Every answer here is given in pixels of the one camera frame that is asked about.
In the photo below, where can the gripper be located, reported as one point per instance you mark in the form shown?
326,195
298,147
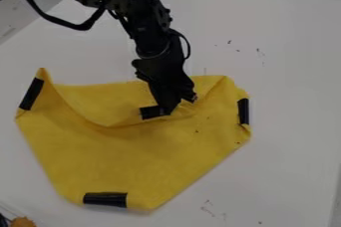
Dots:
160,68

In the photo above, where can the yellow cloth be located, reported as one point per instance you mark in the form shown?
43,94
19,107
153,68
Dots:
133,158

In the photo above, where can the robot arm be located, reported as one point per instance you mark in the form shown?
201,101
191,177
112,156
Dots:
142,15

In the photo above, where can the orange toy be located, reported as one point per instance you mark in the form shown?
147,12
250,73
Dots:
23,222

